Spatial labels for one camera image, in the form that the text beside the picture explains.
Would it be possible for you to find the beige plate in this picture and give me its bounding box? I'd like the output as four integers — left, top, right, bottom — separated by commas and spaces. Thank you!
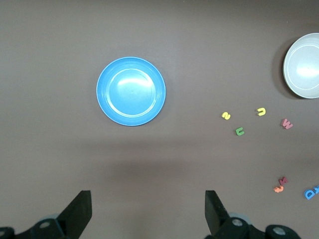
283, 32, 319, 100

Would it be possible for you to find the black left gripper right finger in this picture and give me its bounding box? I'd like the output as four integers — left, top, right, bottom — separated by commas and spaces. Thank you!
205, 190, 302, 239

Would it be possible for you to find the red foam letter w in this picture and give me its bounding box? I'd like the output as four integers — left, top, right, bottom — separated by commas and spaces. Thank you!
281, 118, 294, 130

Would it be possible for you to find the blue plate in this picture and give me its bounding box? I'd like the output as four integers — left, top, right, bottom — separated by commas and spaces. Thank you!
96, 56, 166, 126

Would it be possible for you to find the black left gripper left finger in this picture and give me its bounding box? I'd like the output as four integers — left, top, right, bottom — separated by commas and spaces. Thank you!
0, 190, 93, 239

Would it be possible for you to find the brown table cover sheet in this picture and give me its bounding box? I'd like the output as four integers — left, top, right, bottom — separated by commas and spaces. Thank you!
0, 0, 319, 239

